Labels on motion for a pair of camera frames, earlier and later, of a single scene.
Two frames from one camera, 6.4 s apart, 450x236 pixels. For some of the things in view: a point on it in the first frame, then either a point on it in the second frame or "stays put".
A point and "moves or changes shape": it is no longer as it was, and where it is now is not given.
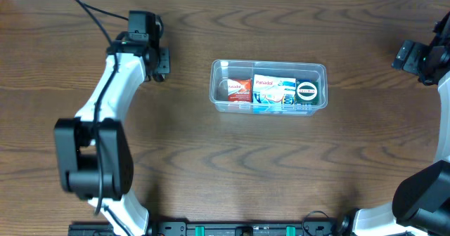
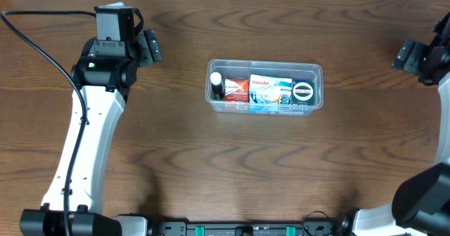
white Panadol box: [273, 90] moves or changes shape
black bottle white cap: [159, 77] -> [217, 88]
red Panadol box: [240, 90] stays put
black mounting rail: [246, 228] stays put
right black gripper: [408, 56] stays put
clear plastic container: [268, 88] stays put
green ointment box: [306, 92] moves or changes shape
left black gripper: [164, 62] -> [150, 47]
